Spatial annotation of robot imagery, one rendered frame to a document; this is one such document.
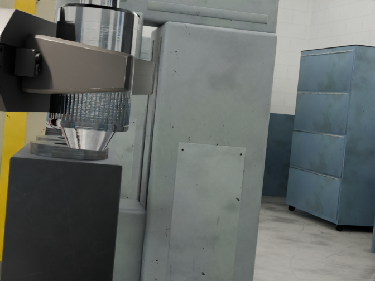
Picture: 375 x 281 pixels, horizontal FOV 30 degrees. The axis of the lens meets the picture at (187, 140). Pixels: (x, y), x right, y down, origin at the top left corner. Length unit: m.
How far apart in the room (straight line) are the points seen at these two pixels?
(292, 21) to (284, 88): 0.97
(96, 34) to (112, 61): 0.02
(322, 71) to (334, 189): 1.42
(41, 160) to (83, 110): 0.37
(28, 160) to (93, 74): 0.39
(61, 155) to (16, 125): 1.36
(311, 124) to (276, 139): 1.86
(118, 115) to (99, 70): 0.03
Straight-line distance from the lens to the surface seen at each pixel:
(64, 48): 0.39
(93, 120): 0.39
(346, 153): 7.62
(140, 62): 0.43
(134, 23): 0.41
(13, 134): 2.13
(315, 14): 10.30
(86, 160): 0.78
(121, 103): 0.40
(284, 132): 10.23
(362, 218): 7.82
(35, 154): 0.79
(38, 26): 0.42
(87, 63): 0.38
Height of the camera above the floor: 1.22
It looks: 3 degrees down
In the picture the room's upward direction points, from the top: 5 degrees clockwise
